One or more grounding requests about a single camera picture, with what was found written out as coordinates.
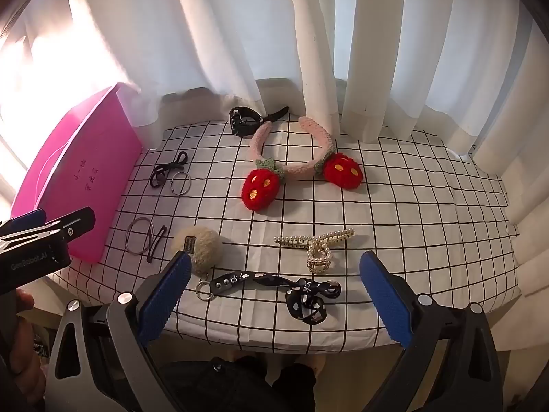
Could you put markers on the black wrist watch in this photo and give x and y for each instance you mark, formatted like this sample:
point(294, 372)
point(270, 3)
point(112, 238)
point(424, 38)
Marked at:
point(240, 121)

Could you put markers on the pink plastic bin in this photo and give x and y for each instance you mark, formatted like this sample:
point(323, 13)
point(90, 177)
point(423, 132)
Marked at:
point(77, 171)

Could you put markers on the person's left hand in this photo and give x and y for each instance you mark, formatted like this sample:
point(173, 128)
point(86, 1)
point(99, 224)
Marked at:
point(25, 352)

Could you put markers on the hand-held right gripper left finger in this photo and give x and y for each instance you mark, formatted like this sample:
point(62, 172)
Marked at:
point(171, 292)

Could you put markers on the pearl hair claw clip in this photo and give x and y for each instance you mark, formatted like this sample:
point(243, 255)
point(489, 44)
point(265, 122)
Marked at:
point(319, 257)

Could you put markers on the white black checked cloth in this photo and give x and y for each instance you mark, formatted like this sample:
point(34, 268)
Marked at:
point(386, 223)

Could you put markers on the white curtain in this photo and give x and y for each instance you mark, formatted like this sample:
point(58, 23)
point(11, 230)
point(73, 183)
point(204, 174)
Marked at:
point(214, 30)

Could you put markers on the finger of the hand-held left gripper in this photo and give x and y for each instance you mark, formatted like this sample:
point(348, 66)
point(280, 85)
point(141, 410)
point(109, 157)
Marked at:
point(23, 221)
point(73, 223)

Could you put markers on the black hair clip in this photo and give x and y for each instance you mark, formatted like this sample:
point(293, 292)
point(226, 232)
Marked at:
point(156, 242)

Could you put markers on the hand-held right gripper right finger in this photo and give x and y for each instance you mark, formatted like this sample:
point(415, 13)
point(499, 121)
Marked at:
point(386, 300)

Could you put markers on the pink strawberry plush headband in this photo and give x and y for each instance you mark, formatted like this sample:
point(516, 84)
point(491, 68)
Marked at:
point(296, 171)

